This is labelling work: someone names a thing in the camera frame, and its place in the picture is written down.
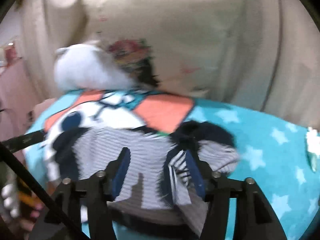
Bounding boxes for light grey plush toy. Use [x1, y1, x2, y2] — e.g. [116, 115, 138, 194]
[54, 43, 136, 92]

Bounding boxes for white gloved left hand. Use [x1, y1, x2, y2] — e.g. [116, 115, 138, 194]
[1, 168, 20, 219]

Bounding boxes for navy white striped pants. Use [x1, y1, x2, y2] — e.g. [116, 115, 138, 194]
[43, 121, 240, 238]

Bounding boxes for cartoon print fleece blanket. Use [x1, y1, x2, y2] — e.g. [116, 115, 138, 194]
[30, 90, 319, 239]

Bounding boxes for pink cabinet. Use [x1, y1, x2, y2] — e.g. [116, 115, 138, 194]
[1, 59, 40, 141]

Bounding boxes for floral print cream cushion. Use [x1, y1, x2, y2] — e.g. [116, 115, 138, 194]
[81, 0, 245, 96]

